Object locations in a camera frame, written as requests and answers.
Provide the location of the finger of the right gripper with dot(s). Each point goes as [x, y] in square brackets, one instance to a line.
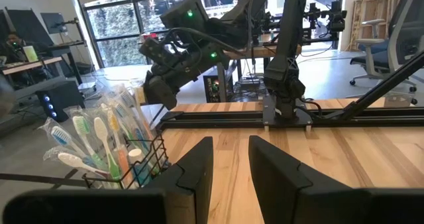
[160, 93]

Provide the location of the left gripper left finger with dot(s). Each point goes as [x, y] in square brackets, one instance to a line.
[198, 184]

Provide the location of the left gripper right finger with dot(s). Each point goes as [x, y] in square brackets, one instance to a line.
[271, 184]

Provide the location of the yellow toothbrush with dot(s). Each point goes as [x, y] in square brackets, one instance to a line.
[112, 118]

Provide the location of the green toothbrush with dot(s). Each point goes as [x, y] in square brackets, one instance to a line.
[81, 125]

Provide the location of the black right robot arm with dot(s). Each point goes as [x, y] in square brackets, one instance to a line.
[288, 51]

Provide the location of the black computer tower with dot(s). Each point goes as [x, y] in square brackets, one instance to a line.
[215, 86]

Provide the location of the small red object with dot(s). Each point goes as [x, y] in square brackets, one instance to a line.
[149, 35]

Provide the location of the black legged table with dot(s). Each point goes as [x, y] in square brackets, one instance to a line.
[258, 51]

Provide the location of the black computer with blue lights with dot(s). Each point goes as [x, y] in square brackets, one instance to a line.
[59, 99]

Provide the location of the blue grey monitor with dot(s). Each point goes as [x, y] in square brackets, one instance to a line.
[53, 22]

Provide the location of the wooden top desk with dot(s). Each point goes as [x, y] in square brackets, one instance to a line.
[30, 65]

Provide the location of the light green cup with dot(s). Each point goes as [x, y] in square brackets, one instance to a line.
[30, 53]

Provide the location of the black monitor panel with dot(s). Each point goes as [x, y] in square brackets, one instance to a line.
[23, 25]

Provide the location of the person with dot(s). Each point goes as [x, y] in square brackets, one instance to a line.
[11, 46]

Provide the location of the grey office chair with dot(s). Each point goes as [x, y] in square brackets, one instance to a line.
[397, 45]

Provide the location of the wooden pallet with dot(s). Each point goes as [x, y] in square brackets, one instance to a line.
[374, 12]

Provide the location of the black camera rig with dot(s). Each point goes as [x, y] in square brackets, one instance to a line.
[331, 15]

